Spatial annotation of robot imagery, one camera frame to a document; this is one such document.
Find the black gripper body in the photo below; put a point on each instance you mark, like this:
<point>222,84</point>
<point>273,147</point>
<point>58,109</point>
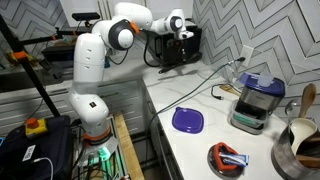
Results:
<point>185,35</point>

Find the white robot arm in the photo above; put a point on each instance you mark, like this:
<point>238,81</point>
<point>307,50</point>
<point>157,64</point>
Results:
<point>90,51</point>

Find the silver ladle in tin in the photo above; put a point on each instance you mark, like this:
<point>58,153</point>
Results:
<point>289,108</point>

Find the round tin with orange cutter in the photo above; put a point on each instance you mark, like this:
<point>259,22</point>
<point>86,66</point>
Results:
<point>225,162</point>

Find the wooden spoon in tin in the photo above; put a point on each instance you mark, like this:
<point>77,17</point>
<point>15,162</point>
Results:
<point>308,97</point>

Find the white spoon in tin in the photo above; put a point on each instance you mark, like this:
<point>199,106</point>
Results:
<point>300,130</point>

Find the silver utensil tin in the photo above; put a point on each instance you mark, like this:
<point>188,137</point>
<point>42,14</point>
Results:
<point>286,163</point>

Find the black microwave oven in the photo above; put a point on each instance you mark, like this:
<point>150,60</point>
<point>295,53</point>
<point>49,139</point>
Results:
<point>170,51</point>

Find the wooden spoon on counter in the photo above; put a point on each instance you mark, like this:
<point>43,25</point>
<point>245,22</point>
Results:
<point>229,89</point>

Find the purple plastic lid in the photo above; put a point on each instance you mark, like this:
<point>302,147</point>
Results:
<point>188,120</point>

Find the black and silver coffee maker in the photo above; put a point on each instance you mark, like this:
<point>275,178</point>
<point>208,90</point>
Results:
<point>261,94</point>

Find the wooden plank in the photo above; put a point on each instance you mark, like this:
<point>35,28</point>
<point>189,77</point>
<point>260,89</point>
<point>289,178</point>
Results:
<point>128,151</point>

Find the black tripod stand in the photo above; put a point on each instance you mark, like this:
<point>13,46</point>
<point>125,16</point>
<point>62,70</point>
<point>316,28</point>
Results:
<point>20,54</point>

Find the yellow emergency stop box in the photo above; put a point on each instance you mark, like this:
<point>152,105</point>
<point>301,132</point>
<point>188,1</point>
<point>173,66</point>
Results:
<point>35,127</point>

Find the black bag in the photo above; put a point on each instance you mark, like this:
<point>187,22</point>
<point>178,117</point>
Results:
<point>46,157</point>

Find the white wall outlet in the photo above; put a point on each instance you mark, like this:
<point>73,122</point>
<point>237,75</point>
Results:
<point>246,53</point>

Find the black camera on stand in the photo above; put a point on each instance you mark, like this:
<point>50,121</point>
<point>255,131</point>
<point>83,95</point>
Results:
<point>85,16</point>

